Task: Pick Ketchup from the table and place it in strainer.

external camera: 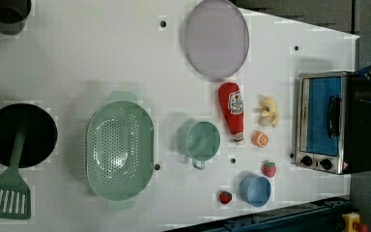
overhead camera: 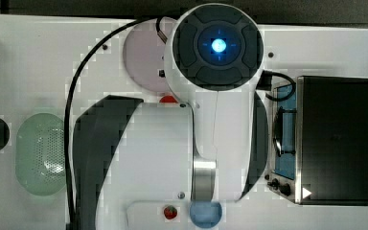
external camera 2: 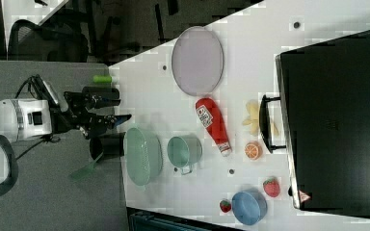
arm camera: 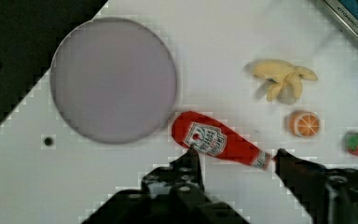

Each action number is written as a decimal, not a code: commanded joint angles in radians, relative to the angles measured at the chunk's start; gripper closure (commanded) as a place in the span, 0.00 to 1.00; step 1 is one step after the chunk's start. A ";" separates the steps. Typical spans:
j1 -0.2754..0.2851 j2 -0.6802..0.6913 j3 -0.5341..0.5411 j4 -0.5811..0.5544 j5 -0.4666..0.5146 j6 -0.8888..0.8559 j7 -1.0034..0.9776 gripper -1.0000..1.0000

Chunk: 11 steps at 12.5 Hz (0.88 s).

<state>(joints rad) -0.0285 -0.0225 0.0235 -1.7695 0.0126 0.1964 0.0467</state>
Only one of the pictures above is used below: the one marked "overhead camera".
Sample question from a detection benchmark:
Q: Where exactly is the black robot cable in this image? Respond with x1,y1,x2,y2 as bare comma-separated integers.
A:
63,17,161,230

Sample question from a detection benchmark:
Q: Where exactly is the blue plastic cup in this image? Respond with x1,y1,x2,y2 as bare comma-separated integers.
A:
189,201,222,229

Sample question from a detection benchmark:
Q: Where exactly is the red plush strawberry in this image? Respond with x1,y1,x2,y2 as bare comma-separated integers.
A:
163,205,178,220

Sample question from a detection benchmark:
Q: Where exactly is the green oval strainer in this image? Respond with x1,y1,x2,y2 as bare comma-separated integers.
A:
15,113,66,196

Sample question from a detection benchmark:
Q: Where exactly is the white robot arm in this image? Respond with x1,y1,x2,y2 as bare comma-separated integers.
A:
70,3,268,230

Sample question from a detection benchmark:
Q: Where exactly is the black toaster oven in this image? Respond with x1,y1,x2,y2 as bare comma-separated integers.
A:
265,76,368,206

